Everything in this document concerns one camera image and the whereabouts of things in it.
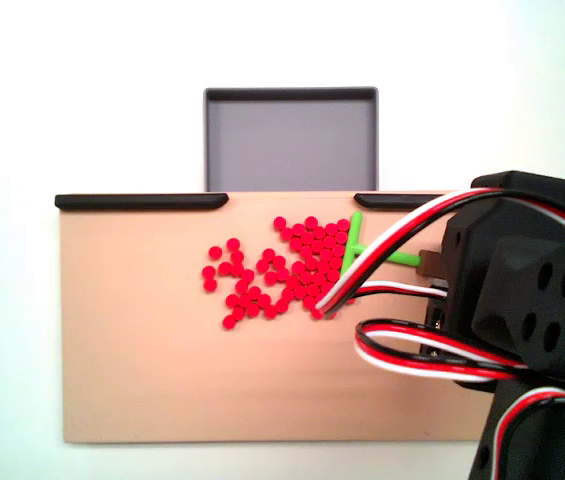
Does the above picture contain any grey container tray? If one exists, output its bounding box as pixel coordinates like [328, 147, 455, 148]
[203, 86, 380, 194]

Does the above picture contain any green T-shaped pusher tool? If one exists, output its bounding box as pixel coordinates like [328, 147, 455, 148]
[339, 210, 446, 281]

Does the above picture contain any beige board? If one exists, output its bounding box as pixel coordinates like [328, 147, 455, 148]
[55, 188, 496, 445]

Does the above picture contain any black rail strip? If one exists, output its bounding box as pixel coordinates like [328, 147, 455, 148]
[353, 192, 458, 212]
[54, 193, 230, 211]

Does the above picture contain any red white black servo cable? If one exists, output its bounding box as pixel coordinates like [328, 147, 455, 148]
[314, 185, 506, 321]
[489, 384, 565, 454]
[354, 318, 531, 385]

